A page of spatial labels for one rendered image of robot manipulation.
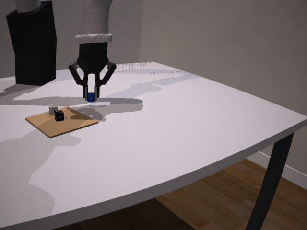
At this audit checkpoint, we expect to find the dark blue die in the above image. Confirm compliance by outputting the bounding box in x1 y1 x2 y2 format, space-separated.
87 92 94 102

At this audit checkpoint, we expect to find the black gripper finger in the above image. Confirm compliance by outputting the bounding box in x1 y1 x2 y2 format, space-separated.
69 61 90 101
94 61 117 101

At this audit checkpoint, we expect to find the grey die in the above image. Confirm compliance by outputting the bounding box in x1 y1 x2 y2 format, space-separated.
49 104 58 115

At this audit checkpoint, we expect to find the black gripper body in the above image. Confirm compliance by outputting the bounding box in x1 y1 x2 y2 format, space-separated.
77 42 108 74

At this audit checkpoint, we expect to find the black die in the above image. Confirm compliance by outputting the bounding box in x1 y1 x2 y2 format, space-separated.
55 110 64 121

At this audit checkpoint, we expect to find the tan flat mat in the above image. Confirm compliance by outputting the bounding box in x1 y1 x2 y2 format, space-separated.
25 106 99 138

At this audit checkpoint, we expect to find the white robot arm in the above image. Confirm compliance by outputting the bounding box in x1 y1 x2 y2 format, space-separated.
15 0 113 44

